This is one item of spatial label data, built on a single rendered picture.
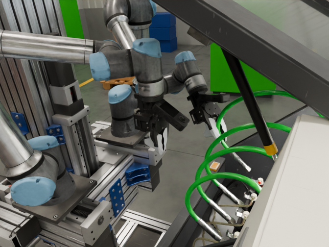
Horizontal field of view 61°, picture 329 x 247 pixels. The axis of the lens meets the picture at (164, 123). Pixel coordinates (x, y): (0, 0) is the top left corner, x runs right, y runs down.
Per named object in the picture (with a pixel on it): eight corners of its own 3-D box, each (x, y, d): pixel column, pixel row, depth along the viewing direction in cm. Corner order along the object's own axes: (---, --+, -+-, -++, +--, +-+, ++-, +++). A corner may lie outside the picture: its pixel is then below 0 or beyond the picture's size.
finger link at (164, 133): (153, 146, 95) (151, 122, 91) (168, 150, 92) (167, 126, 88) (149, 151, 93) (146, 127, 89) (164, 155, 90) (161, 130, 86)
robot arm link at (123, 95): (106, 112, 141) (102, 87, 135) (129, 105, 148) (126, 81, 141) (117, 120, 132) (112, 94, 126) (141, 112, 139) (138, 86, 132)
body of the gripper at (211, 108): (208, 123, 106) (197, 95, 109) (223, 113, 99) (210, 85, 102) (194, 126, 101) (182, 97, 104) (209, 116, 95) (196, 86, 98)
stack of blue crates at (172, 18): (128, 51, 744) (121, 2, 687) (136, 47, 782) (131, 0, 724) (170, 53, 692) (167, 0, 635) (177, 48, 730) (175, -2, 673)
